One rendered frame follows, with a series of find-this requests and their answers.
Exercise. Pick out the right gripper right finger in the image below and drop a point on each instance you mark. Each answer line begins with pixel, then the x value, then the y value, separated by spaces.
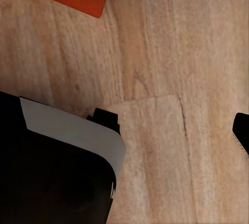
pixel 241 129

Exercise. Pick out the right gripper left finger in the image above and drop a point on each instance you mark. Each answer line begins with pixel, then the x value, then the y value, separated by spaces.
pixel 12 131

